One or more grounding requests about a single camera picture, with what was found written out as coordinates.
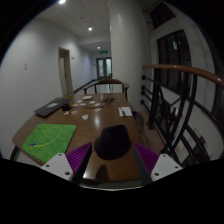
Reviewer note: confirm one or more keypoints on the small white flat box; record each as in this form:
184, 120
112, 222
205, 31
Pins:
87, 97

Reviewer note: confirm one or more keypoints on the green mouse pad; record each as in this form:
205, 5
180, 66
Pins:
50, 140

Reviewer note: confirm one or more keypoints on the small upper window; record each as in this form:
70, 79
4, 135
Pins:
161, 15

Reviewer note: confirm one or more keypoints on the white notepad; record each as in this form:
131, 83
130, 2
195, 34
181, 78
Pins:
127, 111

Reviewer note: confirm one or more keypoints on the green exit sign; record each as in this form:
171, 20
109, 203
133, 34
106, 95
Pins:
103, 52

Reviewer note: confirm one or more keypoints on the white wall switch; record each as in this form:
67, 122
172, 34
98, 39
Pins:
25, 66

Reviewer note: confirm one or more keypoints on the glass double door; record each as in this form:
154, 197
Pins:
104, 68

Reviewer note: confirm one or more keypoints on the white side door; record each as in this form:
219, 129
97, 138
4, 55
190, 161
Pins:
63, 71

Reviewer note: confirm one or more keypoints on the dark framed window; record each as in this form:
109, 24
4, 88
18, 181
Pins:
173, 60

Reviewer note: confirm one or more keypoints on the small black round object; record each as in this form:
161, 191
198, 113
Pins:
66, 107

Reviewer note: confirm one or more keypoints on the black railing with wooden handrail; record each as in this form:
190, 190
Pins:
186, 69

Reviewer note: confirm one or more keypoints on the dark closed laptop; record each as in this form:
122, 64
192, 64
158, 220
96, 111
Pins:
51, 107

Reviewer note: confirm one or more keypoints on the wooden chair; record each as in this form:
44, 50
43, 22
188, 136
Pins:
106, 81

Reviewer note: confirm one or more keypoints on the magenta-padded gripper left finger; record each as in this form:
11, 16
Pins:
60, 165

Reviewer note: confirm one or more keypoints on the black computer mouse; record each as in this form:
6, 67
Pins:
112, 141

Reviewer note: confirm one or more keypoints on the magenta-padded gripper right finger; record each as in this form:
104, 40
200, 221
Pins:
165, 166

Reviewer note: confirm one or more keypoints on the ceiling lights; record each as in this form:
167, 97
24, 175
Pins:
90, 29

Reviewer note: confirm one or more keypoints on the small pink-white card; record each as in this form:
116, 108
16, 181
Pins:
97, 109

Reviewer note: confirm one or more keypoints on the small white card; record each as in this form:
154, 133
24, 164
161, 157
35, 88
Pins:
83, 104
92, 102
97, 104
75, 105
85, 117
79, 101

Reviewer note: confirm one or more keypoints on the dark pen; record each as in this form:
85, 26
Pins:
122, 111

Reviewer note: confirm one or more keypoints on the small tan card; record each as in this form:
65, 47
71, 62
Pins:
74, 112
66, 113

